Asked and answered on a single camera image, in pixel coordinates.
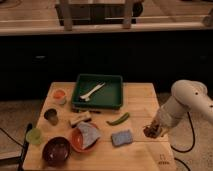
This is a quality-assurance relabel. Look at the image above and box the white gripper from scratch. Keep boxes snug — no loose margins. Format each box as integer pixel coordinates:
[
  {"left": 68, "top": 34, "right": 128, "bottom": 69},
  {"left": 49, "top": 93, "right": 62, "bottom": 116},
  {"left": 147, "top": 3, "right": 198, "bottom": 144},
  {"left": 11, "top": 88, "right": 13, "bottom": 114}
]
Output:
[{"left": 143, "top": 107, "right": 174, "bottom": 137}]

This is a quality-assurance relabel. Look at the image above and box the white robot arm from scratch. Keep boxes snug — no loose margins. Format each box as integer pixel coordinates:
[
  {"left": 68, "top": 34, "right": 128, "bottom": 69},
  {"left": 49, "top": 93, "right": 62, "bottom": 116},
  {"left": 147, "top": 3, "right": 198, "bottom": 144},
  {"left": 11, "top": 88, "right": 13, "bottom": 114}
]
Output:
[{"left": 143, "top": 80, "right": 213, "bottom": 138}]

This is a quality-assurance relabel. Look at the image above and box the green pepper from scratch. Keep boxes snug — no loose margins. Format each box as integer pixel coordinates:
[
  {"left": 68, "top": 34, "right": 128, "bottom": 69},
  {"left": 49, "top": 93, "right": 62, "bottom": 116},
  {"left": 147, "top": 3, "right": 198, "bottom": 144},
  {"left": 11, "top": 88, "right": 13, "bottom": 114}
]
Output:
[{"left": 106, "top": 112, "right": 130, "bottom": 126}]

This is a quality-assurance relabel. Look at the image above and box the blue sponge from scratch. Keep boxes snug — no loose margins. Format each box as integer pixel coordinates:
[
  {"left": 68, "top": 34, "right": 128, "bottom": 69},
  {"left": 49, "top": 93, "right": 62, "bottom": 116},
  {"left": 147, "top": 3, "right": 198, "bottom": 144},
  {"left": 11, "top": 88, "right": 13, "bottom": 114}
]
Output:
[{"left": 111, "top": 130, "right": 133, "bottom": 147}]

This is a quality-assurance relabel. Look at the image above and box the green plastic tray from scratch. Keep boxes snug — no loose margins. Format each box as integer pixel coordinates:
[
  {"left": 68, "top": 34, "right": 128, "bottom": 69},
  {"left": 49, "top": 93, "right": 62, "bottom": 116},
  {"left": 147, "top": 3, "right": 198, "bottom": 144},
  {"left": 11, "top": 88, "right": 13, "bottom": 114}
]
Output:
[{"left": 71, "top": 74, "right": 123, "bottom": 110}]

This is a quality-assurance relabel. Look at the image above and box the grey blue cloth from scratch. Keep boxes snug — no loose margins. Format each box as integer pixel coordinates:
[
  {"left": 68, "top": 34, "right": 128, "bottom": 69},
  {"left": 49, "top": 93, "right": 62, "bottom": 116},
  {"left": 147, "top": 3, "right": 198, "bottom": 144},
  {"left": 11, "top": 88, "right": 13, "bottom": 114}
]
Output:
[{"left": 77, "top": 122, "right": 101, "bottom": 149}]

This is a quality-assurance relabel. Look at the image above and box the white plastic bone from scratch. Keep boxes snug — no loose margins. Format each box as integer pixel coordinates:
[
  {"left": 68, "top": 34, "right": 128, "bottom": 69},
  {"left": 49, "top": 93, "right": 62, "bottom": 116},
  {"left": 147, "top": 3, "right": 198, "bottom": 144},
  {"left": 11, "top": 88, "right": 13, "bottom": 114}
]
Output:
[{"left": 80, "top": 83, "right": 105, "bottom": 101}]

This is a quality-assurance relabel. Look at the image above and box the orange bowl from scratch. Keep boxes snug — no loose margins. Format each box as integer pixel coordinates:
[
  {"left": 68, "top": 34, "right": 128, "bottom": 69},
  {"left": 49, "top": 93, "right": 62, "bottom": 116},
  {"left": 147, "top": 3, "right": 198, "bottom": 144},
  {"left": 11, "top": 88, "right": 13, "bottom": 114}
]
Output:
[{"left": 70, "top": 126, "right": 101, "bottom": 153}]

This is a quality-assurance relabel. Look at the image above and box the black marker pen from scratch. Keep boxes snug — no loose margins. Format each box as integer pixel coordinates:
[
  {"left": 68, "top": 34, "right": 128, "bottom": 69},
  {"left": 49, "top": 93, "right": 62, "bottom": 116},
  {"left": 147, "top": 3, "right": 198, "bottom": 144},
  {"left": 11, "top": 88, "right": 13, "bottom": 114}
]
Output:
[{"left": 71, "top": 108, "right": 101, "bottom": 114}]

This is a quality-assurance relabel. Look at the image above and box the orange filled white cup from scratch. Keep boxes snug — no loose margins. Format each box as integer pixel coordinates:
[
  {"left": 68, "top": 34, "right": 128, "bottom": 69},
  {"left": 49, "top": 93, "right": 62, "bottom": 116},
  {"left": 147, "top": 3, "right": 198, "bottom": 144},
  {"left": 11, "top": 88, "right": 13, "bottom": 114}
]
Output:
[{"left": 53, "top": 90, "right": 66, "bottom": 105}]

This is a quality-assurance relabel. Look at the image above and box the dark maroon bowl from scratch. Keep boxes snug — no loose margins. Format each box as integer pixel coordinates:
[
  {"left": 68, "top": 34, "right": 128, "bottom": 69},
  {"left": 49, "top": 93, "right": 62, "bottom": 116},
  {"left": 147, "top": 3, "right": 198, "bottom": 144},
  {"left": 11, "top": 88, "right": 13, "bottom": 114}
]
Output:
[{"left": 42, "top": 137, "right": 70, "bottom": 167}]

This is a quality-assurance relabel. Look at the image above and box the dark grey cup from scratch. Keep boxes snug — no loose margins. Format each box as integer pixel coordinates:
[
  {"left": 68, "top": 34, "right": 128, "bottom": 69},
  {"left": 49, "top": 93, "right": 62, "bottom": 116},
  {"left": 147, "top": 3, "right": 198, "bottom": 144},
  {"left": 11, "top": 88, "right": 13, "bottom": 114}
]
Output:
[{"left": 44, "top": 108, "right": 59, "bottom": 126}]

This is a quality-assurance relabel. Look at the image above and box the light green cup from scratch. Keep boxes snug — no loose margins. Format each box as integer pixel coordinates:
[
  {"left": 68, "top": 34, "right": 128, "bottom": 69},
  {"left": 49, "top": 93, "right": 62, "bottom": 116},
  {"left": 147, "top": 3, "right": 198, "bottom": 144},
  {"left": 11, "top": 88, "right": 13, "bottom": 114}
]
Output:
[{"left": 26, "top": 128, "right": 42, "bottom": 145}]

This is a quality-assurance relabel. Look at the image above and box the black clamp bar left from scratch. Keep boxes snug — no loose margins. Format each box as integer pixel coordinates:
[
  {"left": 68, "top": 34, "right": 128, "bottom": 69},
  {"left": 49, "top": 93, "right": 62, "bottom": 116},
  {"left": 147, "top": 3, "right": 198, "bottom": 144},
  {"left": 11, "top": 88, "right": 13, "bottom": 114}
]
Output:
[{"left": 0, "top": 123, "right": 33, "bottom": 171}]

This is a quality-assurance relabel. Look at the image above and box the black cable right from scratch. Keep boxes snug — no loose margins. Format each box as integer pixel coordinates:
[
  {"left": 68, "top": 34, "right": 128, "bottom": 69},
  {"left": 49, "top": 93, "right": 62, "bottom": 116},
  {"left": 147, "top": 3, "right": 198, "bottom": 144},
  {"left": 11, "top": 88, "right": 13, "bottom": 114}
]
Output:
[{"left": 170, "top": 111, "right": 197, "bottom": 171}]

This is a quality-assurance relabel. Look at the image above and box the wooden chair frame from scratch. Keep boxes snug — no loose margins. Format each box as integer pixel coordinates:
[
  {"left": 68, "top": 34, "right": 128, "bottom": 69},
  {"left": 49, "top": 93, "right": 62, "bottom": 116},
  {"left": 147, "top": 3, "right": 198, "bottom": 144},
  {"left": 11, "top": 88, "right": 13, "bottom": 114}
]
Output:
[{"left": 55, "top": 0, "right": 144, "bottom": 31}]

